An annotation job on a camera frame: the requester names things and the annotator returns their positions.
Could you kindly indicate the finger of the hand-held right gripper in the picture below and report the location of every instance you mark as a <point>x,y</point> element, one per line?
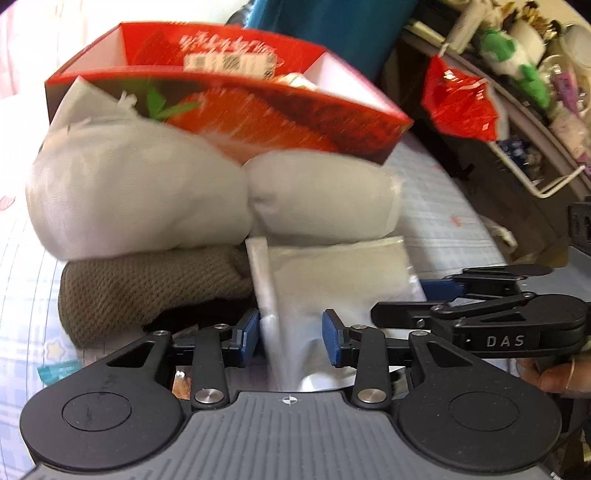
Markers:
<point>443,290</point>
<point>401,314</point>

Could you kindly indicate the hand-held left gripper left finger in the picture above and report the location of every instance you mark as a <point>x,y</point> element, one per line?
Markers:
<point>251,332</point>

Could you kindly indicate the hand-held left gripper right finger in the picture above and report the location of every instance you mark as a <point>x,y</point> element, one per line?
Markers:
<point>331,337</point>

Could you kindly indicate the silver plastic packet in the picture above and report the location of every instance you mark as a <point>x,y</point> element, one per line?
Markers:
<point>323,277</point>

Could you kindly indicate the brown knitted cloth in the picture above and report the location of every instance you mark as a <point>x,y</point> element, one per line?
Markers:
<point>138,290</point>

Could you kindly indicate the small white cloth pouch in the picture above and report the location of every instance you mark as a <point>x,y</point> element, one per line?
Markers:
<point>318,198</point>

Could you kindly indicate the large white cloth bag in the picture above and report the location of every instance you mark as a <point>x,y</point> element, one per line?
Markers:
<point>129,194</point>

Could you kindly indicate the red strawberry print cardboard box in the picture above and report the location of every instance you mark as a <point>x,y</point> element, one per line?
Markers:
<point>258,124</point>

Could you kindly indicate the person's right hand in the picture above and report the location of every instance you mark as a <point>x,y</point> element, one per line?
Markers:
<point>558,376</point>

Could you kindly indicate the red plastic bag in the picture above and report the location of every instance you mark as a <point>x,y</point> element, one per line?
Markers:
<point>457,106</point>

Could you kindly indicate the teal plastic wrapper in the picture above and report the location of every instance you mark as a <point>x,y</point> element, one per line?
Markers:
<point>57,373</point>

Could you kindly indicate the green and white plush toy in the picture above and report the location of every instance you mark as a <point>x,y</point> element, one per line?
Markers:
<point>498,46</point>

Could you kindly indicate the white bottle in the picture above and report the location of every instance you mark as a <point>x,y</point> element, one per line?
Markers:
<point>468,27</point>

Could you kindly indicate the white makeup brush holder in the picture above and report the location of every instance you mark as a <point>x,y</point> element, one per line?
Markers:
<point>526,39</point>

